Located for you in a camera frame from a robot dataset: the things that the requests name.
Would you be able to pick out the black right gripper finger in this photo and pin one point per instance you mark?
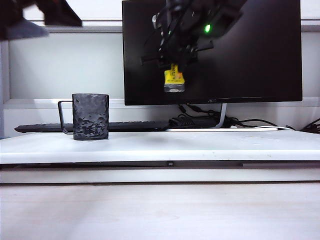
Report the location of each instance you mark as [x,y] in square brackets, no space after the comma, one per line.
[187,58]
[165,61]

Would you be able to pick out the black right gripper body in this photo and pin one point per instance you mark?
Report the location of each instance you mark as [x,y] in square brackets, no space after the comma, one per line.
[180,32]

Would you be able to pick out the clear bottle with yellow label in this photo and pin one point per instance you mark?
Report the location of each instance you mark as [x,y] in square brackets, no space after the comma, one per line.
[173,78]

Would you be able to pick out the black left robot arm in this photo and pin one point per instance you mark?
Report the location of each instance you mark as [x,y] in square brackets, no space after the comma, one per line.
[22,17]

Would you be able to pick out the silver and white monitor stand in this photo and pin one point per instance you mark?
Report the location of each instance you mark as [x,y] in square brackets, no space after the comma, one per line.
[222,115]

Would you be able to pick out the black keyboard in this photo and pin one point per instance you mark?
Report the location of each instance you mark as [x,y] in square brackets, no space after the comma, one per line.
[140,125]

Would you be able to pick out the black computer monitor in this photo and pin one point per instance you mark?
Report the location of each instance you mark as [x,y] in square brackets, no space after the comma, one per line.
[262,62]

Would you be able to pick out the white desk slab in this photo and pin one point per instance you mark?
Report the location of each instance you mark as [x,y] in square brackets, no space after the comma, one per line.
[160,147]

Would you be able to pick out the black textured mug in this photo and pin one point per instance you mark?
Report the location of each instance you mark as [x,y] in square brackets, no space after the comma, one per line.
[90,117]

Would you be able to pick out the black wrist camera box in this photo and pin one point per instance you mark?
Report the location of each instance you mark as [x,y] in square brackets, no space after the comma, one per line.
[220,20]

